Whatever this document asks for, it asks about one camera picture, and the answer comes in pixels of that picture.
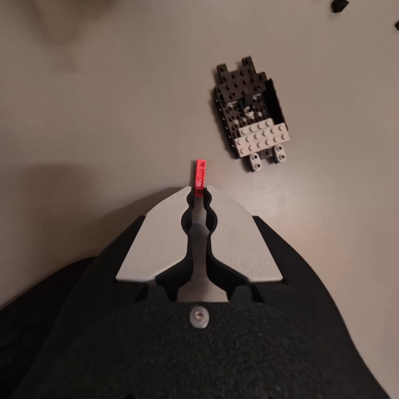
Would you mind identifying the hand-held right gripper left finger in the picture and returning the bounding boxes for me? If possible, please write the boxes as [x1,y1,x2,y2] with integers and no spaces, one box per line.
[115,186,192,301]

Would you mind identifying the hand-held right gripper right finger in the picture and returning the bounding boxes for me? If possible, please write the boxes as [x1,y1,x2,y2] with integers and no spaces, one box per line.
[205,186,283,301]

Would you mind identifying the person's black trousers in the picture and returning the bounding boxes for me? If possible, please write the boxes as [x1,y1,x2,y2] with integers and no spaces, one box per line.
[0,257,100,399]

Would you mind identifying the small red brick plate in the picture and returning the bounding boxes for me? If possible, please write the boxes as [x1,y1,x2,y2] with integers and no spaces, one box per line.
[195,160,207,198]

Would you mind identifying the scattered small toy bricks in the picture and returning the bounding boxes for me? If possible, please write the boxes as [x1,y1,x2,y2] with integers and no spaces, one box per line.
[330,0,399,31]

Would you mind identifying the black toy car chassis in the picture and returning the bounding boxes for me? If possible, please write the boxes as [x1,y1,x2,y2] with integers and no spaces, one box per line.
[213,56,291,173]

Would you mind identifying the grey desk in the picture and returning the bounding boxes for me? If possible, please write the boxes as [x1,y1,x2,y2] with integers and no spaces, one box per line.
[0,0,399,399]

